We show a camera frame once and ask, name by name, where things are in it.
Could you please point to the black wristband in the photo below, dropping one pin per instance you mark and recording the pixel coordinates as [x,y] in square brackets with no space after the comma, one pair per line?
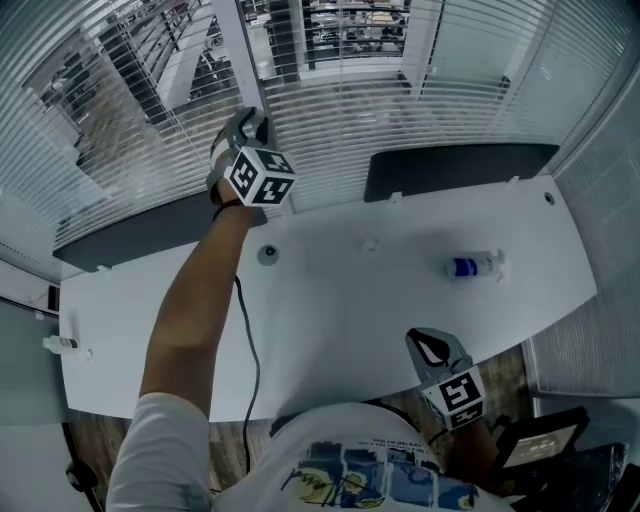
[222,212]

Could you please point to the small white plastic piece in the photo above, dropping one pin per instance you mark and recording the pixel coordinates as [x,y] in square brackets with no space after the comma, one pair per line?
[370,245]

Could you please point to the black wall socket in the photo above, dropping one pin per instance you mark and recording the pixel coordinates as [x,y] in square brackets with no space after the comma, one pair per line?
[52,297]

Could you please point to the black railing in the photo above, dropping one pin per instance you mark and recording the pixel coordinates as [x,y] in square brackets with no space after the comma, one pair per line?
[310,40]

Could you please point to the small clear bottle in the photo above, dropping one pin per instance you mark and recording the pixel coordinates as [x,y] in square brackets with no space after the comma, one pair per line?
[62,344]

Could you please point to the person's white printed shirt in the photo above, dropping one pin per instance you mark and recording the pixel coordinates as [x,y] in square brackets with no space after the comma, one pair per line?
[350,425]

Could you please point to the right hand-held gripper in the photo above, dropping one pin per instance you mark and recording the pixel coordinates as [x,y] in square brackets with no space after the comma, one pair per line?
[457,395]

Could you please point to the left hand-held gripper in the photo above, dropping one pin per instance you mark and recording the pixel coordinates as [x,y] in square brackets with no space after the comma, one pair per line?
[260,175]

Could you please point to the black plastic-wrapped office chair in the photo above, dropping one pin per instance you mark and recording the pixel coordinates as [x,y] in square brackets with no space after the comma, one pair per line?
[590,480]

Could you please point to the person's left hand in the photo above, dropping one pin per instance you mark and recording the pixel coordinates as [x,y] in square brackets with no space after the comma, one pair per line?
[221,139]

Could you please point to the dark desk divider panel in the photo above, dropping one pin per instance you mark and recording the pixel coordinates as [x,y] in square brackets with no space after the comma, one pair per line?
[450,172]
[150,230]

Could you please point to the white divider clip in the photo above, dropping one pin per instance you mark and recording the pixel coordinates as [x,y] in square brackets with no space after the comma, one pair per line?
[103,268]
[395,196]
[513,180]

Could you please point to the blue label spray bottle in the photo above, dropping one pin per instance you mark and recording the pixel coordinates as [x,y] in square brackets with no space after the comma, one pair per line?
[467,266]

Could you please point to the white outdoor pillar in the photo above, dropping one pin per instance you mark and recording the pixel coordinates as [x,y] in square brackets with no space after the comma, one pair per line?
[420,45]

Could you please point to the person's right forearm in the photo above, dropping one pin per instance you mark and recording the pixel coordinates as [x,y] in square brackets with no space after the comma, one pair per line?
[470,450]

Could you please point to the person's left forearm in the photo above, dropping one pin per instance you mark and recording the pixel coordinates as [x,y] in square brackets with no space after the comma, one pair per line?
[200,300]

